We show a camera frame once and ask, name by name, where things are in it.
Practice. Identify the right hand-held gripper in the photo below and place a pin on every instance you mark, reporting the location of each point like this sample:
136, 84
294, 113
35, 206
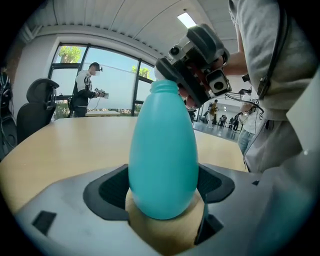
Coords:
197, 70

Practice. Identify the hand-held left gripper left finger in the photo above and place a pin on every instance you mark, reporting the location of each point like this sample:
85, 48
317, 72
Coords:
75, 200

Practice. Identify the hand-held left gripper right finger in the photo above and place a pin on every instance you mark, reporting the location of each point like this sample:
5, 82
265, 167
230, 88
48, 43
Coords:
237, 205

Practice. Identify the teal spray bottle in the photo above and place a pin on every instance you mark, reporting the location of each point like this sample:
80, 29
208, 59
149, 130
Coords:
162, 150

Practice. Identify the person's right forearm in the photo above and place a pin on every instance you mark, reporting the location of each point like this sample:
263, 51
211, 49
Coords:
236, 63

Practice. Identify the person's right hand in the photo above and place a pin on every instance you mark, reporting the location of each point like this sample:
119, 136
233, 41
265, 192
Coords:
188, 102

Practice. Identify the ceiling light panel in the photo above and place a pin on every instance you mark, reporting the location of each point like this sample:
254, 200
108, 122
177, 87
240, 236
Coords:
187, 20

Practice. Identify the person's grey shirt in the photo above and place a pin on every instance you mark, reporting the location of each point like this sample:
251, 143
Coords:
262, 37

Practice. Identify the black-framed window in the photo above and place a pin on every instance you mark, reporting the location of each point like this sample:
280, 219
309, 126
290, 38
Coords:
112, 82

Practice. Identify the black office chair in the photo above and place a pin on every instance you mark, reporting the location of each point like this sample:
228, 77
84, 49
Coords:
30, 117

